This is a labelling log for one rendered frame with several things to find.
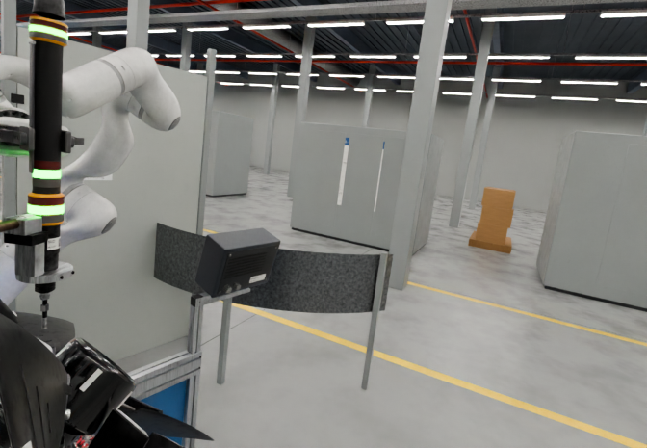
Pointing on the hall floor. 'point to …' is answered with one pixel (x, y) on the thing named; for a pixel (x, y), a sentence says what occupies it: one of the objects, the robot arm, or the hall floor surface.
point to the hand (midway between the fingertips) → (45, 140)
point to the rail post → (191, 407)
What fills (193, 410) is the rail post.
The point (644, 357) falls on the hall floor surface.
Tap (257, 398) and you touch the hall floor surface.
